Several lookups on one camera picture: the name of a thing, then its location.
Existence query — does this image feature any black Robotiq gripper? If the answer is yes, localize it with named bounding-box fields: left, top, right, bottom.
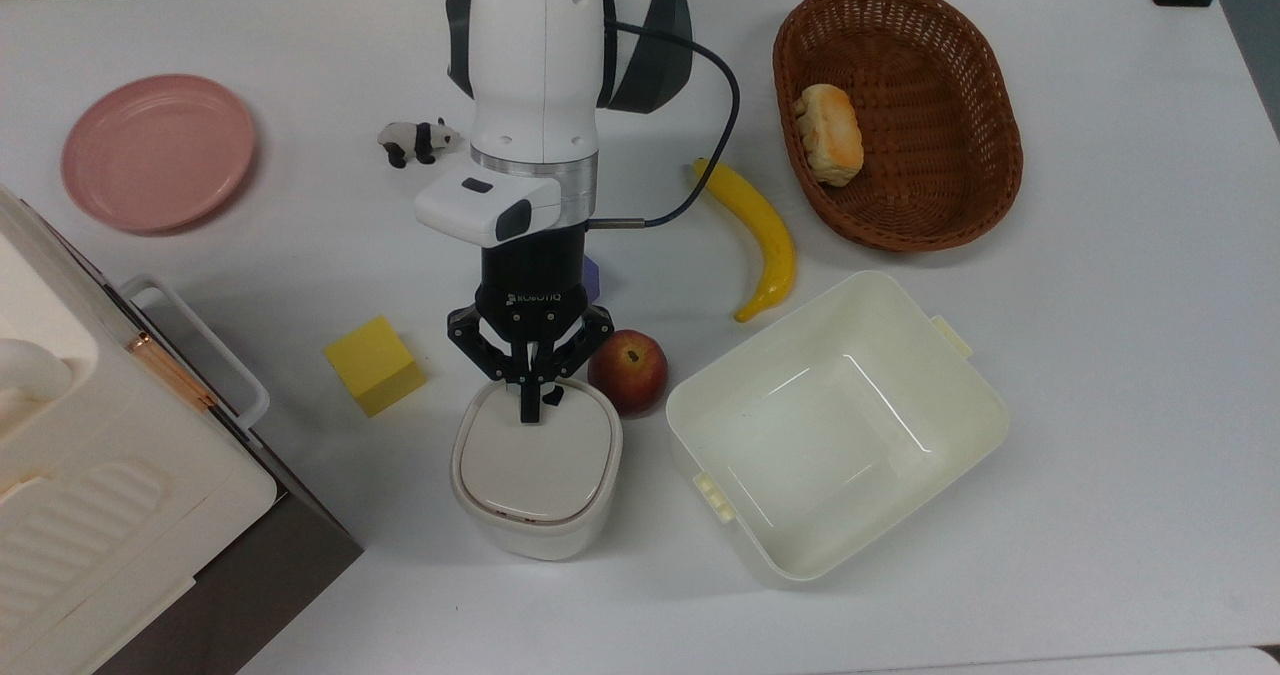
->
left=446, top=227, right=615, bottom=425

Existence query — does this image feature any cream trash can lid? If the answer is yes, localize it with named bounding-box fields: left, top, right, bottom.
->
left=455, top=383, right=613, bottom=526

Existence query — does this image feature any small cream trash can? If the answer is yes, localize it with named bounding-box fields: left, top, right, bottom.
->
left=450, top=378, right=624, bottom=562

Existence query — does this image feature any red apple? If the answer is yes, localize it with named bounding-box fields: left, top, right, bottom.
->
left=587, top=329, right=669, bottom=417

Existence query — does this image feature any yellow cube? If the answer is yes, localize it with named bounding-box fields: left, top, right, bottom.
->
left=323, top=315, right=427, bottom=418

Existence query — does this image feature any panda toy figure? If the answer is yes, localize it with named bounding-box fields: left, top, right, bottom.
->
left=377, top=118, right=462, bottom=169

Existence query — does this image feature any yellow banana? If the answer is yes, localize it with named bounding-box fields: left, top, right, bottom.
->
left=694, top=157, right=798, bottom=324

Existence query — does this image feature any cream plastic tub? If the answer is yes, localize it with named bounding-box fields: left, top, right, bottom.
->
left=665, top=270, right=1010, bottom=584

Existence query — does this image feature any bread roll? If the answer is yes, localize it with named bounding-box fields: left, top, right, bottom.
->
left=793, top=83, right=865, bottom=188

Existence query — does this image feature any orange box latch strip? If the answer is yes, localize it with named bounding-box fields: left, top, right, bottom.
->
left=127, top=332, right=217, bottom=412

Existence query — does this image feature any dark brown wooden drawer box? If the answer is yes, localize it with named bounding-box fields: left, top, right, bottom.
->
left=40, top=225, right=364, bottom=675

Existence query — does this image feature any pink plate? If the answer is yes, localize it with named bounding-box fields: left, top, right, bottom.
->
left=61, top=74, right=257, bottom=234

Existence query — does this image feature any brown wicker basket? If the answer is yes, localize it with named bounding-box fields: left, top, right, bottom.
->
left=772, top=0, right=1025, bottom=253

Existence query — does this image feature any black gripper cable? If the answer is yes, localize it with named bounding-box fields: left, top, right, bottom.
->
left=590, top=20, right=742, bottom=230

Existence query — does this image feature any white drawer handle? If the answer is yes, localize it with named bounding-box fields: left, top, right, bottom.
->
left=120, top=274, right=271, bottom=431

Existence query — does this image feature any cream storage box with handles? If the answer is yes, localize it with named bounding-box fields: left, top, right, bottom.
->
left=0, top=185, right=278, bottom=675

